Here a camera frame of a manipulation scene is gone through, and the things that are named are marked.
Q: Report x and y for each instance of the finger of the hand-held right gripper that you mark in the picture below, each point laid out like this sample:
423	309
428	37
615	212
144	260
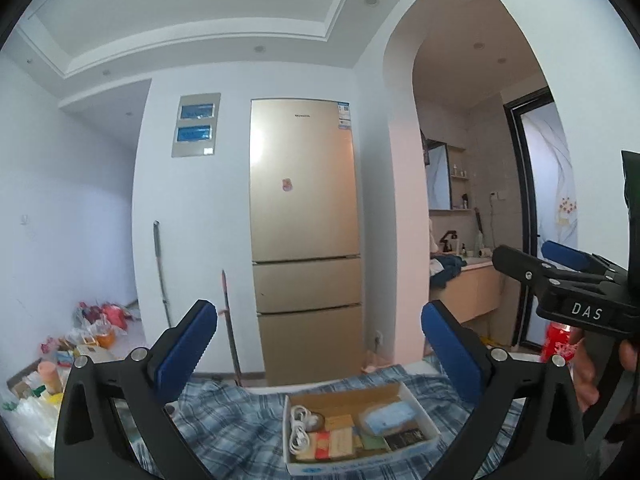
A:
565	255
520	265

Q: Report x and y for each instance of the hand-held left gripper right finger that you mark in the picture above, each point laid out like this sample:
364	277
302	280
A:
452	352

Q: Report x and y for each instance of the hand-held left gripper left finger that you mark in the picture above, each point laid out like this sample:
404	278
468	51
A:
185	350

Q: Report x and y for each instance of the blue white tissue pack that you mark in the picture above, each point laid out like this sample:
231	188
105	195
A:
387	419

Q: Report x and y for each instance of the small black box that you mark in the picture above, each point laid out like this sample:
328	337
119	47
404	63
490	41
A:
407	440

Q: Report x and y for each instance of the green box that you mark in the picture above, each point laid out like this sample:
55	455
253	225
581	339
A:
374	445

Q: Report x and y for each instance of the yellow carton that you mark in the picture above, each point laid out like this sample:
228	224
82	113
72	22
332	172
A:
340	422

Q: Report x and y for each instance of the cardboard box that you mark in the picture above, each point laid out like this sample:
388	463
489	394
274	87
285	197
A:
350	465

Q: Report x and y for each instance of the red cigarette pack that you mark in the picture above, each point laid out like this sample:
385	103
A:
328	447

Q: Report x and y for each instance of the person's right hand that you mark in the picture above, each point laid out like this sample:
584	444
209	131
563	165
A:
585	370

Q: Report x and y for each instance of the white hair dryer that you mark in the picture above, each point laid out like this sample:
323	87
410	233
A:
483	252

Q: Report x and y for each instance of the red iced tea bottle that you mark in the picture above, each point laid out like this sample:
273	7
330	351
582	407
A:
557	342

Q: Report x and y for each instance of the black framed glass door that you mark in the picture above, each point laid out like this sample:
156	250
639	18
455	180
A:
545	210

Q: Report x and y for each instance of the wooden vanity cabinet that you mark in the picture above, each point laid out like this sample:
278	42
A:
470	295

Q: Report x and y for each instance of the dark blue clothes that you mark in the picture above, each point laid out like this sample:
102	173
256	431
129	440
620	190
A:
447	270

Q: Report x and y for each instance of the black faucet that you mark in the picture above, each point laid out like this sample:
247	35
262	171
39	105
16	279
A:
448	240

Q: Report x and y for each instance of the orange plastic bag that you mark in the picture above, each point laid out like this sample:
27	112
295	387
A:
106	338

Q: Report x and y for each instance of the red plastic bags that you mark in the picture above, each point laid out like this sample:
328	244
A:
112	315

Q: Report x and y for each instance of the blue plaid cloth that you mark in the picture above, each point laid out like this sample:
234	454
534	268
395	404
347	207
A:
240	420

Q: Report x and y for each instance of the white hanging cloth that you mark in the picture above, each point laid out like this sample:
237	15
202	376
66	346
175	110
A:
433	237

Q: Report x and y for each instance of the bathroom mirror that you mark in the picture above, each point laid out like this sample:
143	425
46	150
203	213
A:
438	177

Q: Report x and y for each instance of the orange plastic cup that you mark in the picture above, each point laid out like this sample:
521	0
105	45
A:
50	377

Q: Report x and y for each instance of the white plastic bag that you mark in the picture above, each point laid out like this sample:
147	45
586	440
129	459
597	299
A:
30	430

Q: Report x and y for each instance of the gold refrigerator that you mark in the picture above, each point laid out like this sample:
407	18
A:
305	210

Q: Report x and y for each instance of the pink fridge magnet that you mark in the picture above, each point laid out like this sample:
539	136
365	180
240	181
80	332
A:
287	184

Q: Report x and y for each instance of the grey electrical panel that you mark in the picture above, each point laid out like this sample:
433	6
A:
196	125

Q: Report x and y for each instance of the fridge label sticker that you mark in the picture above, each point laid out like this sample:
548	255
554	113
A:
344	115

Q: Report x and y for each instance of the wall shelf with bottles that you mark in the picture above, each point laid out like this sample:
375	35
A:
460	175

